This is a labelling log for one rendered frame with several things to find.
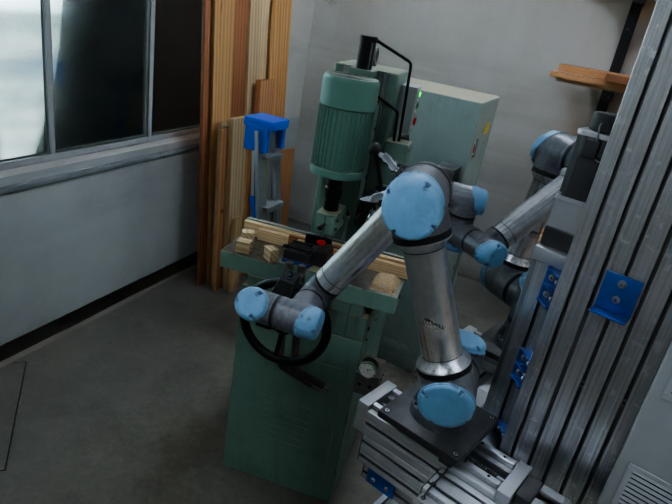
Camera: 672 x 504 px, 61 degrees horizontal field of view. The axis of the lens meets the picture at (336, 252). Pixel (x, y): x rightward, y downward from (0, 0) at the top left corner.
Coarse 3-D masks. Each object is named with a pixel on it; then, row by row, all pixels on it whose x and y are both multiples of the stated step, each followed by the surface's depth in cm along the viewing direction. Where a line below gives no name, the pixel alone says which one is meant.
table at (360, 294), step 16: (256, 240) 199; (224, 256) 188; (240, 256) 186; (256, 256) 187; (256, 272) 186; (272, 272) 185; (368, 272) 190; (272, 288) 176; (352, 288) 179; (368, 288) 179; (400, 288) 183; (368, 304) 179; (384, 304) 178
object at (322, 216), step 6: (318, 210) 188; (324, 210) 188; (342, 210) 192; (318, 216) 186; (324, 216) 186; (330, 216) 185; (336, 216) 185; (342, 216) 194; (318, 222) 187; (324, 222) 186; (330, 222) 186; (336, 222) 187; (342, 222) 197; (324, 228) 187; (330, 228) 186; (336, 228) 188; (330, 234) 187
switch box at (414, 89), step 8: (400, 88) 196; (416, 88) 195; (400, 96) 197; (408, 96) 196; (416, 96) 196; (400, 104) 198; (408, 104) 197; (400, 112) 199; (408, 112) 198; (416, 112) 206; (400, 120) 200; (408, 120) 199; (408, 128) 200
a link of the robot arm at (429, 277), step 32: (416, 192) 103; (448, 192) 111; (416, 224) 104; (448, 224) 108; (416, 256) 109; (416, 288) 112; (448, 288) 112; (416, 320) 116; (448, 320) 113; (448, 352) 114; (448, 384) 114; (448, 416) 116
